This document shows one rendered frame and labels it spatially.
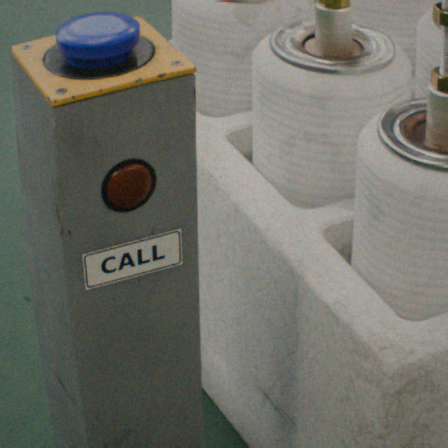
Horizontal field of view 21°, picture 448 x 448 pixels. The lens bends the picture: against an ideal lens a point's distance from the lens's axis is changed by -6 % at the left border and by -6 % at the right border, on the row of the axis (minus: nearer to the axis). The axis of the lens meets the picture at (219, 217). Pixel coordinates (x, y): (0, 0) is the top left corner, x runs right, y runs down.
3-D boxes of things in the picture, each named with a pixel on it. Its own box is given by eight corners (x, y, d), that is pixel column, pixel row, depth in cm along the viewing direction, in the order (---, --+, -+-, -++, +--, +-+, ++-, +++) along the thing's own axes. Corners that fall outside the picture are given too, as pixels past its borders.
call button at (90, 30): (154, 70, 57) (153, 31, 56) (72, 89, 56) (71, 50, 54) (122, 39, 60) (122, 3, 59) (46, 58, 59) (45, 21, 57)
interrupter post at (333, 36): (327, 40, 74) (327, -7, 73) (360, 51, 73) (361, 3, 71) (305, 52, 73) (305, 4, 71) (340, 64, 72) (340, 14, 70)
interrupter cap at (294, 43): (313, 17, 77) (313, 7, 77) (416, 50, 74) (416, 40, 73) (244, 55, 72) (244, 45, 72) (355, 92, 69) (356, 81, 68)
